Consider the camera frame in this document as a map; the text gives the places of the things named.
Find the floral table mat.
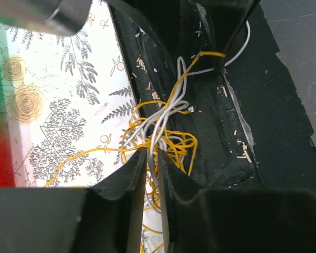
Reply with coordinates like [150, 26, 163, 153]
[0, 0, 169, 253]

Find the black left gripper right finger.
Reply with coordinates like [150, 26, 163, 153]
[158, 150, 316, 252]

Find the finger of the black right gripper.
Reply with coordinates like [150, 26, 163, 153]
[197, 0, 261, 76]
[107, 1, 182, 101]

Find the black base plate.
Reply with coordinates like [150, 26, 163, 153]
[108, 1, 316, 193]

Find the yellow cable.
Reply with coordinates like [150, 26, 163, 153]
[43, 51, 226, 253]

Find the white cable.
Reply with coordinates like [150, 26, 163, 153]
[113, 20, 251, 211]

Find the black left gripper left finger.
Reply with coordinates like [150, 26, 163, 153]
[0, 148, 147, 252]

